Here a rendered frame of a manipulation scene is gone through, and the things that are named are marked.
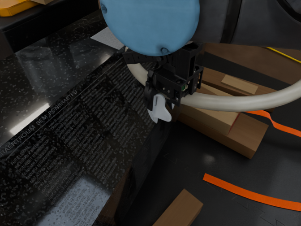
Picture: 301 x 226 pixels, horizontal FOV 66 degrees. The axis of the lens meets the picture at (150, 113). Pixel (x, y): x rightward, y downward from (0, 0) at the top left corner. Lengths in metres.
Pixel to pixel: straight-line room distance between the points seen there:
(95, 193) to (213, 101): 0.44
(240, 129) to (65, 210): 1.16
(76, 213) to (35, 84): 0.39
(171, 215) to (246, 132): 0.70
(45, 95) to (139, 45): 0.54
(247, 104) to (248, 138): 1.07
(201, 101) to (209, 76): 1.43
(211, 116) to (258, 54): 1.13
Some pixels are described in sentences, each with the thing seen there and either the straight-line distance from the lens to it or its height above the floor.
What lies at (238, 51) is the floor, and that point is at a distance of 2.42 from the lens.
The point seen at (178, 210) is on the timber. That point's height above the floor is 0.14.
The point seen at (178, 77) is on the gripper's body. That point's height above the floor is 1.01.
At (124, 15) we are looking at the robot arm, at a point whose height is 1.18.
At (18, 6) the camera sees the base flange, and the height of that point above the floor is 0.77.
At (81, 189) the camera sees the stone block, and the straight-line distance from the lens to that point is 0.71.
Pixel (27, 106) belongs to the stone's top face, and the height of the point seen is 0.80.
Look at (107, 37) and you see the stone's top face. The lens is 0.93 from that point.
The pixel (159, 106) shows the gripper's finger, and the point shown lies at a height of 0.92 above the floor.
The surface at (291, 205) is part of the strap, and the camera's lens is 1.53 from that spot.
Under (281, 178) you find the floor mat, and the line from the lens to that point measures 1.59.
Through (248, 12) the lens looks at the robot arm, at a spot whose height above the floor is 1.19.
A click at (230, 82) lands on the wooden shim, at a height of 0.11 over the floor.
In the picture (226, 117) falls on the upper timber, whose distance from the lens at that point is 1.47.
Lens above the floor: 1.28
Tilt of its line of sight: 49 degrees down
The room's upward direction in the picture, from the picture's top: straight up
